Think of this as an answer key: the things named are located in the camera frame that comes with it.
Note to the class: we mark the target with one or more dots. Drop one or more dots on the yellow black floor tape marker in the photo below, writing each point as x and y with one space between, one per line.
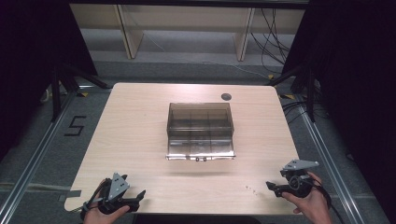
271 76
82 94
288 96

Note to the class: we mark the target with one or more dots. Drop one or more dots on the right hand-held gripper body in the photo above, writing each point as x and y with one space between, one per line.
298 179

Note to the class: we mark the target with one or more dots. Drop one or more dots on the person's right hand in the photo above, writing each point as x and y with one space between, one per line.
311 205

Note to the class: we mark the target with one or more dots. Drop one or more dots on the grey floor tape strip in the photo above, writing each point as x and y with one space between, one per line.
71 194

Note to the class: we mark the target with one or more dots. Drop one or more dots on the round grey table grommet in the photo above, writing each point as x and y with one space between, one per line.
226 96

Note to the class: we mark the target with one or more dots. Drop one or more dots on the black metal stand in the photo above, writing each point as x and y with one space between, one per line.
59 90
308 90

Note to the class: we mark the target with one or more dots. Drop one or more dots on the black curtain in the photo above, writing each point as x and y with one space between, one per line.
358 77
28 62

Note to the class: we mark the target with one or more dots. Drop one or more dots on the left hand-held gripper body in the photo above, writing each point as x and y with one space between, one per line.
118 186

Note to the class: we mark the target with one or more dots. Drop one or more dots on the beige wooden desk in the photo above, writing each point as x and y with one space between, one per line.
186 18

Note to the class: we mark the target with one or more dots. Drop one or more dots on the aluminium floor rail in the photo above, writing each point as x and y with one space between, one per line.
330 168
34 161

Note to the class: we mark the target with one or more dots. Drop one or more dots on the person's left hand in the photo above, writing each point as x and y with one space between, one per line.
102 217

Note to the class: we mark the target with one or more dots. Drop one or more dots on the black tape floor numeral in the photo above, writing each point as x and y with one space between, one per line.
75 126

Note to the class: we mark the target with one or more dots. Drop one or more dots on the transparent brown plastic compartment box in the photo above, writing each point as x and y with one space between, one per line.
200 130

